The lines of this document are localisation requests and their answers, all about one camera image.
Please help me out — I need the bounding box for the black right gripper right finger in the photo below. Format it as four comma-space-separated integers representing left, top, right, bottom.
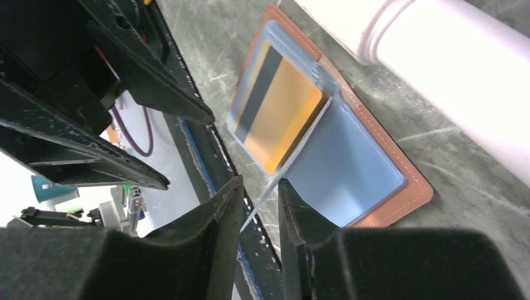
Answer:
278, 179, 525, 299

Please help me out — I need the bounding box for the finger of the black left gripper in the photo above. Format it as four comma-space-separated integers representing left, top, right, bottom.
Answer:
1, 81, 169, 190
78, 1, 215, 125

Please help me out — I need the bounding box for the white PVC pipe frame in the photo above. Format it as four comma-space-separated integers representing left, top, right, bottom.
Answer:
299, 0, 529, 183

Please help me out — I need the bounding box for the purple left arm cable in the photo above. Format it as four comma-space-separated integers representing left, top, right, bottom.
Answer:
111, 105, 155, 158

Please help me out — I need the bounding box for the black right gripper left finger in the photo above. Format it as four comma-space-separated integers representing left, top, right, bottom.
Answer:
1, 176, 244, 299

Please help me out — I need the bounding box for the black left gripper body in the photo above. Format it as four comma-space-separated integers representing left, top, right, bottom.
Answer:
1, 1, 118, 133

